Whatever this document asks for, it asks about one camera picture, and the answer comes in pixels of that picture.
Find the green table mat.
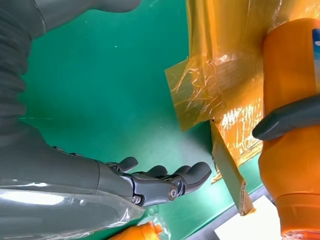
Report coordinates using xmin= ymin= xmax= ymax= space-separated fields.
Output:
xmin=18 ymin=0 xmax=263 ymax=240

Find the yellow film-wrapped cardboard sheet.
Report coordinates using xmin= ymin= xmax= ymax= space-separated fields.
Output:
xmin=164 ymin=0 xmax=320 ymax=217

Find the white desk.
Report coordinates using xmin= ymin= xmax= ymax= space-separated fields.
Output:
xmin=214 ymin=194 xmax=283 ymax=240

